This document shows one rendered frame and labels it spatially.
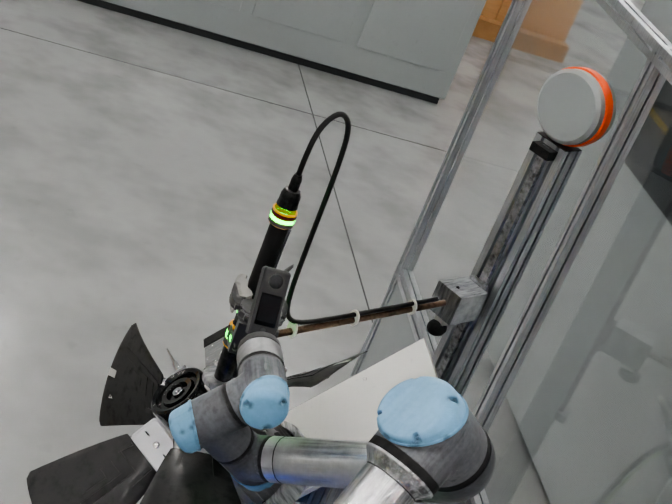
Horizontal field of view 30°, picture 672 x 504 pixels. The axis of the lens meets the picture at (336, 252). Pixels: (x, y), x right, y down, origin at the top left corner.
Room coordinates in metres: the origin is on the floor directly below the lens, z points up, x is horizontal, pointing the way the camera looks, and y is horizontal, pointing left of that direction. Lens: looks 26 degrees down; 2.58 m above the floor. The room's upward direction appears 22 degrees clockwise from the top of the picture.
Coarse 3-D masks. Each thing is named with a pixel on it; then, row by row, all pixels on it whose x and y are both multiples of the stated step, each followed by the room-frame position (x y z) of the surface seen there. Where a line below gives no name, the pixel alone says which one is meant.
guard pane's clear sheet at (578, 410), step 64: (576, 0) 3.00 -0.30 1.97; (512, 64) 3.20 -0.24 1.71; (576, 64) 2.85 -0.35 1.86; (640, 64) 2.58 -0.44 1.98; (512, 128) 3.03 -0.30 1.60; (640, 128) 2.46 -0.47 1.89; (448, 192) 3.25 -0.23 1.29; (576, 192) 2.58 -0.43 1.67; (640, 192) 2.35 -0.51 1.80; (448, 256) 3.07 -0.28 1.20; (576, 256) 2.46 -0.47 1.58; (640, 256) 2.24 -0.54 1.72; (512, 320) 2.59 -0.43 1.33; (576, 320) 2.34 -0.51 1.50; (640, 320) 2.14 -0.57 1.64; (512, 384) 2.45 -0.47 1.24; (576, 384) 2.22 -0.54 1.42; (640, 384) 2.04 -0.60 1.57; (512, 448) 2.33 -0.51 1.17; (576, 448) 2.12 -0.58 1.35; (640, 448) 1.95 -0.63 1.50
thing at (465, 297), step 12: (444, 288) 2.36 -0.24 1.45; (456, 288) 2.36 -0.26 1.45; (468, 288) 2.38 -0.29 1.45; (480, 288) 2.41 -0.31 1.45; (456, 300) 2.33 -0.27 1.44; (468, 300) 2.35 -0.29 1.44; (480, 300) 2.38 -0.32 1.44; (444, 312) 2.34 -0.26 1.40; (456, 312) 2.33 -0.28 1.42; (468, 312) 2.37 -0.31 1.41
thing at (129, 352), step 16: (128, 336) 2.24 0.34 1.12; (128, 352) 2.20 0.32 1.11; (144, 352) 2.16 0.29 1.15; (128, 368) 2.17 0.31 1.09; (144, 368) 2.13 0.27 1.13; (112, 384) 2.19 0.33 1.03; (128, 384) 2.15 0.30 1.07; (144, 384) 2.11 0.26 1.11; (160, 384) 2.07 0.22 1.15; (128, 400) 2.13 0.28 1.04; (144, 400) 2.10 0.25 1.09; (112, 416) 2.14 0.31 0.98; (128, 416) 2.12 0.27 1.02; (144, 416) 2.09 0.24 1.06
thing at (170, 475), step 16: (176, 448) 1.85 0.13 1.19; (176, 464) 1.82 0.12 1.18; (192, 464) 1.83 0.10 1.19; (208, 464) 1.84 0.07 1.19; (160, 480) 1.77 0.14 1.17; (176, 480) 1.78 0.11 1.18; (192, 480) 1.79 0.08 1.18; (208, 480) 1.81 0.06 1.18; (224, 480) 1.82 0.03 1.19; (144, 496) 1.74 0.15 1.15; (160, 496) 1.74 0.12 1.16; (176, 496) 1.75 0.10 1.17; (192, 496) 1.75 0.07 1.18; (208, 496) 1.77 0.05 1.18; (224, 496) 1.78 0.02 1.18
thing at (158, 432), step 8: (152, 424) 1.96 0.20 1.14; (160, 424) 1.96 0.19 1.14; (136, 432) 1.95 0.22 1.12; (144, 432) 1.95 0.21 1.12; (152, 432) 1.95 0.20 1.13; (160, 432) 1.95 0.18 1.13; (168, 432) 1.96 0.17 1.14; (136, 440) 1.94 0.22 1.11; (144, 440) 1.94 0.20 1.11; (152, 440) 1.94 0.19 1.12; (160, 440) 1.94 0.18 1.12; (168, 440) 1.95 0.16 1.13; (144, 448) 1.93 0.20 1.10; (152, 448) 1.93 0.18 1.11; (160, 448) 1.94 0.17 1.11; (168, 448) 1.94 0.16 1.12; (152, 456) 1.93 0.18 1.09; (160, 456) 1.93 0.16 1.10; (152, 464) 1.92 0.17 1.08; (160, 464) 1.92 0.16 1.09
